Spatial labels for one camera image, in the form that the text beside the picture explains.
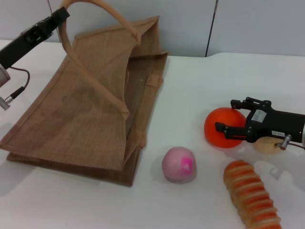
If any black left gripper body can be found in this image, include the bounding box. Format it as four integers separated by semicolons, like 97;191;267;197
0;16;58;70

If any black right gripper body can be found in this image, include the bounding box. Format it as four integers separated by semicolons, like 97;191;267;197
245;107;305;144

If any orange fruit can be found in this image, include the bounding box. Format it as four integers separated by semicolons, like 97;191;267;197
204;107;247;149

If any brown jute handbag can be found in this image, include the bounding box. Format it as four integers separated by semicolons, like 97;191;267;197
0;0;169;188

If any pale beige round bun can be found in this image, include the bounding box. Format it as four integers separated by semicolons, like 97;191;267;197
254;135;289;156

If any orange striped bread roll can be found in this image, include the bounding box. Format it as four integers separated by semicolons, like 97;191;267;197
223;159;283;229

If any right arm cable with plug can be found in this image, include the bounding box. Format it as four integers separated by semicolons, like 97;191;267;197
273;134;305;151

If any arm cable with plug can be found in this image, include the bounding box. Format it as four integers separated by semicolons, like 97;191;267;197
273;134;305;151
0;67;31;112

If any left arm cable with plug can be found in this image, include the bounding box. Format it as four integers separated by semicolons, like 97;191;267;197
0;67;31;112

